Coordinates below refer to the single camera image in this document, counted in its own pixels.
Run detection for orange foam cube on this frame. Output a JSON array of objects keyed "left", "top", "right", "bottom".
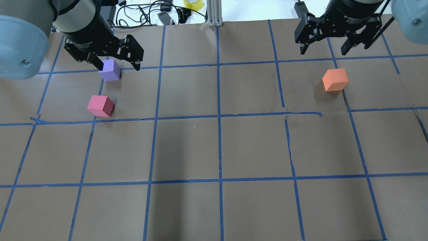
[{"left": 322, "top": 68, "right": 349, "bottom": 92}]

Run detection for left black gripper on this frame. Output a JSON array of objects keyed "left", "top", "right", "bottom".
[{"left": 60, "top": 10, "right": 144, "bottom": 71}]

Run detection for black tangled cables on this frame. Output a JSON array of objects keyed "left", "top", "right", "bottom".
[{"left": 110, "top": 0, "right": 206, "bottom": 29}]

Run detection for pink foam cube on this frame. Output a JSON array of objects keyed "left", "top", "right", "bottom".
[{"left": 87, "top": 95, "right": 115, "bottom": 117}]

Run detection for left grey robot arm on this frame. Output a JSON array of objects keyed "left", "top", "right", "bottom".
[{"left": 0, "top": 0, "right": 144, "bottom": 80}]

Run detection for grey power adapter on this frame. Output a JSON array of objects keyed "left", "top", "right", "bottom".
[{"left": 157, "top": 11, "right": 176, "bottom": 25}]

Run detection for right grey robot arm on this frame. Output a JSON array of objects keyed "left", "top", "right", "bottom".
[{"left": 294, "top": 0, "right": 428, "bottom": 56}]

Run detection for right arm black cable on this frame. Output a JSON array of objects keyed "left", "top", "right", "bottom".
[{"left": 363, "top": 0, "right": 395, "bottom": 49}]

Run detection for black power adapter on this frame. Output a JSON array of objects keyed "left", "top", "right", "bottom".
[{"left": 294, "top": 0, "right": 309, "bottom": 18}]

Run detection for aluminium frame post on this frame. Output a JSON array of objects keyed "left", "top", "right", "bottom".
[{"left": 206, "top": 0, "right": 223, "bottom": 26}]

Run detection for yellow tape roll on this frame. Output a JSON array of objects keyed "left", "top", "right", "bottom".
[{"left": 183, "top": 0, "right": 204, "bottom": 11}]

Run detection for purple foam cube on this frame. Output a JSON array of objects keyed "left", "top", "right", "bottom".
[{"left": 98, "top": 59, "right": 121, "bottom": 81}]

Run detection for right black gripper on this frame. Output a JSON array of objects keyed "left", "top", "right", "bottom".
[{"left": 294, "top": 0, "right": 383, "bottom": 56}]

